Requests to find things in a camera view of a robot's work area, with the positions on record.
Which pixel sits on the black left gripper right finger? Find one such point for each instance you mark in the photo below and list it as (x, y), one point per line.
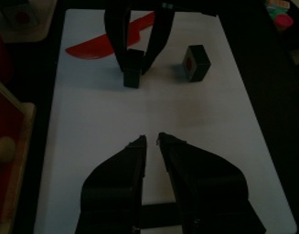
(208, 198)

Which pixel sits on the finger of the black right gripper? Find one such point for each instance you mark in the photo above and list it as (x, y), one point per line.
(116, 30)
(159, 33)

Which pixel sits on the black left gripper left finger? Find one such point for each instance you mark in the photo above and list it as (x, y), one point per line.
(111, 198)

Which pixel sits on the red toy knife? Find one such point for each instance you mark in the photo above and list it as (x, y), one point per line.
(89, 48)

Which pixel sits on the dark sushi roll piece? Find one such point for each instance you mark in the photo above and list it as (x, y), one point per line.
(196, 64)

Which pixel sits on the white sushi piece red centre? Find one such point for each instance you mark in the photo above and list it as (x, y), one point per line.
(21, 16)

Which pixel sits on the white cutting board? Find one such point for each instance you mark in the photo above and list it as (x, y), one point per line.
(115, 115)

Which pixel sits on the green toy piece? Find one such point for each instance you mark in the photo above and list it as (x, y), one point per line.
(275, 11)

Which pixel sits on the pink round toy piece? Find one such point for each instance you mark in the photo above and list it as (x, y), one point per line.
(284, 22)

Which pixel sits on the wooden toy box red panel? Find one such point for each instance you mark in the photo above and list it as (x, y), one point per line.
(8, 122)

